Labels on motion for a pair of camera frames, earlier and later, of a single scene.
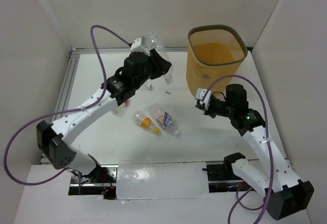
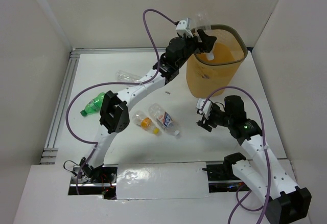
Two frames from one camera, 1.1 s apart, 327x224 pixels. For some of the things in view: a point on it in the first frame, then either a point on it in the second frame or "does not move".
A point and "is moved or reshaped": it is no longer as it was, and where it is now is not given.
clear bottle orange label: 142,119 does not move
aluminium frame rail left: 65,90 does not move
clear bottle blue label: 206,76 does not move
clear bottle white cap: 155,46 is moved or reshaped
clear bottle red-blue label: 163,118 does not move
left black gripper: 158,63 to 198,40
